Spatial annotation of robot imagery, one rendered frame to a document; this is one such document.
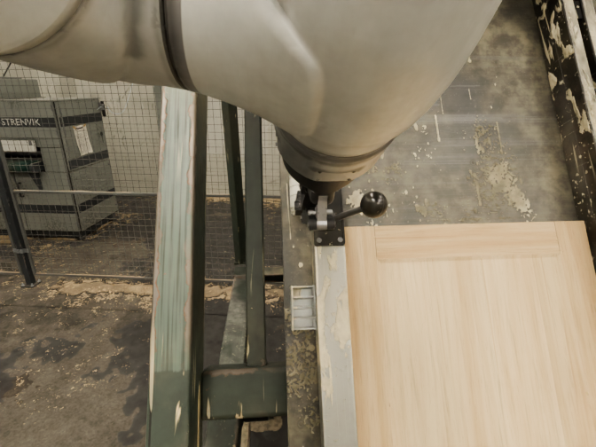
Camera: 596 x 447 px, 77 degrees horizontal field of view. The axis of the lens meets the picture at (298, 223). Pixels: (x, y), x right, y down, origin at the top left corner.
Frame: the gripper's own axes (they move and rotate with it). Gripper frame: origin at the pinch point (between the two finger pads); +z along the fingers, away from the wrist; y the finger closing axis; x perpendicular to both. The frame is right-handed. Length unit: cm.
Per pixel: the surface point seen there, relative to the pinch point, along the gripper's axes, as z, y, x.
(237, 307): 100, 12, -19
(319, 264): 11.5, 6.9, 2.7
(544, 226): 13.6, 1.3, 42.9
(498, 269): 13.9, 8.4, 33.6
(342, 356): 11.5, 20.9, 5.5
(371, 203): -0.3, 0.3, 8.6
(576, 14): 8, -38, 53
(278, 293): 261, 1, -2
